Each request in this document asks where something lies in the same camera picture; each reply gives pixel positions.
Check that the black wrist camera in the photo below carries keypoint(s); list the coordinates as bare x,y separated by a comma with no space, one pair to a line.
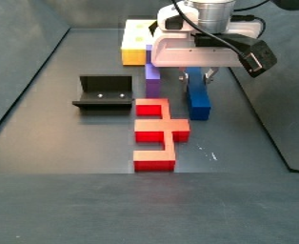
253,53

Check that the blue long block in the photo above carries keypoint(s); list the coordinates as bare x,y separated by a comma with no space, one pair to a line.
197,100

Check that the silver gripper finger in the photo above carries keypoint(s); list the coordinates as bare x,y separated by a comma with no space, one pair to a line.
209,74
183,78

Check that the yellow slotted board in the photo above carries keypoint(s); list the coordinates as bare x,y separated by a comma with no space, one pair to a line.
136,38

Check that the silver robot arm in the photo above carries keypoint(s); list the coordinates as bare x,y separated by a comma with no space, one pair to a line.
173,46

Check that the black angle bracket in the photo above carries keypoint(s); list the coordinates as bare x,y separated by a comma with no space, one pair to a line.
105,91

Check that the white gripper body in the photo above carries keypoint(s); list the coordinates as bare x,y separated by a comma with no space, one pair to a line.
173,49

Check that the purple long block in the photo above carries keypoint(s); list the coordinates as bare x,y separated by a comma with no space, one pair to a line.
152,77

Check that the red branched block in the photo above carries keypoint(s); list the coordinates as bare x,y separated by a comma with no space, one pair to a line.
159,129

